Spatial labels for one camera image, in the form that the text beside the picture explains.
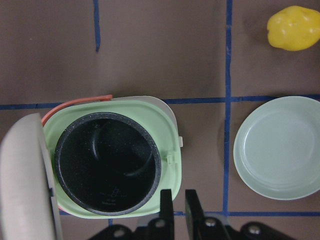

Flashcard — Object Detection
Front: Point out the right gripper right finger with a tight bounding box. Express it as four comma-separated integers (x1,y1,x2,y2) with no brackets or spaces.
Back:
185,189,229,240

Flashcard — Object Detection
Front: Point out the yellow toy fruit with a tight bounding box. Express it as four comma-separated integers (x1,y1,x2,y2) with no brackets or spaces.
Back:
266,5,320,52

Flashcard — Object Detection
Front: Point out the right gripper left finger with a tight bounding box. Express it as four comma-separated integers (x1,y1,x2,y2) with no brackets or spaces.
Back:
147,189,174,240

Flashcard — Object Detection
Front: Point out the pale green plate right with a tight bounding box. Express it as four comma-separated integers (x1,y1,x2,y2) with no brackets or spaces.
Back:
233,96,320,201

